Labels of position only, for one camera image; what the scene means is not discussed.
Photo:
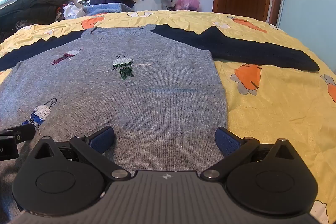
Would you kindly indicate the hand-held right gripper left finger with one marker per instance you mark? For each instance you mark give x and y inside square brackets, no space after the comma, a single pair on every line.
[103,138]

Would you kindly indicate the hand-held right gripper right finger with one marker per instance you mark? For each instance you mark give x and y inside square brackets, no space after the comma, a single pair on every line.
[225,141]

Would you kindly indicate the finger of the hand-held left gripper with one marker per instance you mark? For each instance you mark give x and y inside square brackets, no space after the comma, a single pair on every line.
[22,132]

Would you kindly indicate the grey sweater with navy sleeves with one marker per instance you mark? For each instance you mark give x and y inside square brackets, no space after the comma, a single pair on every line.
[157,98]

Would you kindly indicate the yellow printed bedspread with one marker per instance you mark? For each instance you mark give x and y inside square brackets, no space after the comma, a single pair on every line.
[275,113]

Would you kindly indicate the black jacket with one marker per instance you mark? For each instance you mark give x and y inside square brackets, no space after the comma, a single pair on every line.
[29,8]

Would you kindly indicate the light blue knit sweater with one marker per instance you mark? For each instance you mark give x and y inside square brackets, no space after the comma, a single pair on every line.
[107,8]

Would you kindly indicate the white cloth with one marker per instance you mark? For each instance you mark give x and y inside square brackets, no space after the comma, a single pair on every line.
[73,11]

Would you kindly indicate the silver foil packet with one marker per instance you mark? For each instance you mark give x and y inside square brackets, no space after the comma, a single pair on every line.
[83,0]

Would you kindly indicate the pink plastic bag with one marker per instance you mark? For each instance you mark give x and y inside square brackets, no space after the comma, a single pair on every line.
[187,1]

